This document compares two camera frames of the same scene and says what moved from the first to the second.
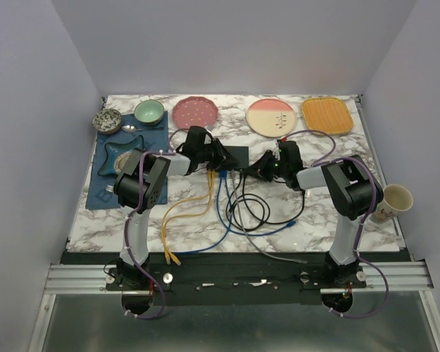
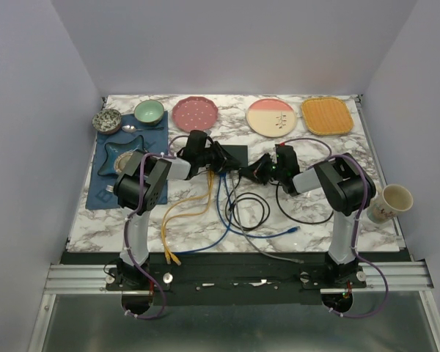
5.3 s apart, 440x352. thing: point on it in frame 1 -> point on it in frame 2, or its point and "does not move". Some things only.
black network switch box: x=241 y=154 does not move
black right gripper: x=260 y=169 does not move
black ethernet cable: x=267 y=221 -> x=295 y=219
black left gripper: x=224 y=158 does not move
